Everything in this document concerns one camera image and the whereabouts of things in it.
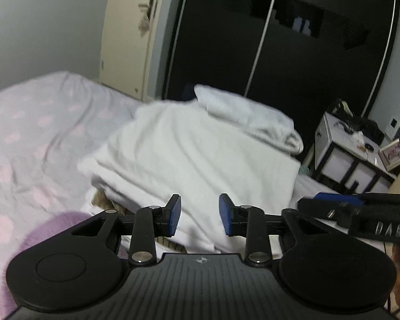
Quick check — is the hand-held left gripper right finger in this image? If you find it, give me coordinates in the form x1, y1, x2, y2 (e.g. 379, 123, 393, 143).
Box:
219, 193, 321, 267

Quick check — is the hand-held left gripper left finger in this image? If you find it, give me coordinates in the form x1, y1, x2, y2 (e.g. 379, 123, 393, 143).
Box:
70, 194, 182, 267

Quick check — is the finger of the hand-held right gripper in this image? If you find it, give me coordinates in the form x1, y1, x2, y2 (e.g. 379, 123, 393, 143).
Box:
298, 192, 365, 222

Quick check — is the white shirt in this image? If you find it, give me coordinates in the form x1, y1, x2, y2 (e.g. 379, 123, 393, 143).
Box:
77, 99, 302, 254

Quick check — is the white and black nightstand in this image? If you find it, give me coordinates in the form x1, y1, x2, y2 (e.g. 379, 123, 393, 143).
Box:
311, 111, 398, 194

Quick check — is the dark bag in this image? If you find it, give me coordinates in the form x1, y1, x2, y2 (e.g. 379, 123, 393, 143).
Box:
331, 99, 385, 142

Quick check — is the folded white towel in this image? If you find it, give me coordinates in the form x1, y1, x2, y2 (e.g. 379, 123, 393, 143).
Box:
193, 84, 305, 155

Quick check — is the pink polka dot blanket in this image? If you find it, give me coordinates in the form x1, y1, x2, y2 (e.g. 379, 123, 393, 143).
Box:
0, 71, 144, 320

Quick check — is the black wardrobe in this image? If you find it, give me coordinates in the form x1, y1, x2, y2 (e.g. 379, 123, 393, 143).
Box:
163, 0, 400, 189

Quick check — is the cream door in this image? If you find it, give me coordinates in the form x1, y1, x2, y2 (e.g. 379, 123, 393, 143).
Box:
99, 0, 170, 102

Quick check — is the picture frame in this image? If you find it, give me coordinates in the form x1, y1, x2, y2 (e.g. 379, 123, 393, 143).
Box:
378, 138, 400, 171

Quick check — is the white wall device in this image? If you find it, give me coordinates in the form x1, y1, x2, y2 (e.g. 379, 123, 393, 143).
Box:
386, 117, 400, 138

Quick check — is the door handle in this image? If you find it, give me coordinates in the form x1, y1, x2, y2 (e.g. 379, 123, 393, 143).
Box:
138, 0, 156, 37

